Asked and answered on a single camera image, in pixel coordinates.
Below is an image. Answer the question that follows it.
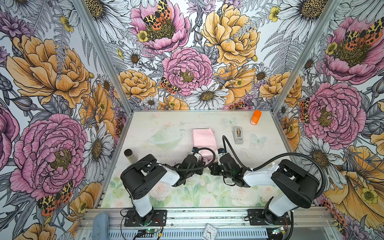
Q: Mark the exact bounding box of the purple and pink wrapping paper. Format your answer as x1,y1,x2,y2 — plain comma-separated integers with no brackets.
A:
193,129,218,163

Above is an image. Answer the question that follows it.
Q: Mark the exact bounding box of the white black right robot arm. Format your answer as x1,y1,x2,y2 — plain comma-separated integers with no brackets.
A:
209,149,325,225

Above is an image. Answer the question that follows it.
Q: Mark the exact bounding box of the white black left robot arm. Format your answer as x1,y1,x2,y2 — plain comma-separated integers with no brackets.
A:
121,154,207,219

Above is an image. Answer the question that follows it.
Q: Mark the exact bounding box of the grey tape dispenser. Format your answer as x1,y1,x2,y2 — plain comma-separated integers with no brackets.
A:
233,127,244,145

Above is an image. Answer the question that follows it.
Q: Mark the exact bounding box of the orange plastic bottle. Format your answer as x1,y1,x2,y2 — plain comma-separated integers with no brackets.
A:
250,110,262,125

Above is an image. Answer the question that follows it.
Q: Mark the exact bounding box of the small jar with dark lid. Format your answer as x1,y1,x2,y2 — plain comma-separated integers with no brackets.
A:
124,149,138,164

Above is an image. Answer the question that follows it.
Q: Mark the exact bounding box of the small white clock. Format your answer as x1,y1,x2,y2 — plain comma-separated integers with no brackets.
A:
202,224,219,240

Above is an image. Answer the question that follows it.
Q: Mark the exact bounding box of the green circuit board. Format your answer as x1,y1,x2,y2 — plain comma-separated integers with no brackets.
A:
138,228,161,235

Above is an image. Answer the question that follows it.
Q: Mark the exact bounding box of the grey cloth roll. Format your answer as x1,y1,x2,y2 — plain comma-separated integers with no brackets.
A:
92,213,109,240

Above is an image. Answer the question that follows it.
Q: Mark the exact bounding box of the black corrugated cable conduit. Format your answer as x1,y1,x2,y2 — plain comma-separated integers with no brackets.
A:
221,134,327,199

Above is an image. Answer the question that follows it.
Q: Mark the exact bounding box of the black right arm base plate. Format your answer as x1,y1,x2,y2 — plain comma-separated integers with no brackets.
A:
244,209,291,226

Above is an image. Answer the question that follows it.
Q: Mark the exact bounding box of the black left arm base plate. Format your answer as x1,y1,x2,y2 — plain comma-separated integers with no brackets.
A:
124,210,168,227

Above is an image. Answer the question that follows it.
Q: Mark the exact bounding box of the aluminium frame rail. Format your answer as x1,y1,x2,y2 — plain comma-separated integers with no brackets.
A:
76,207,343,240

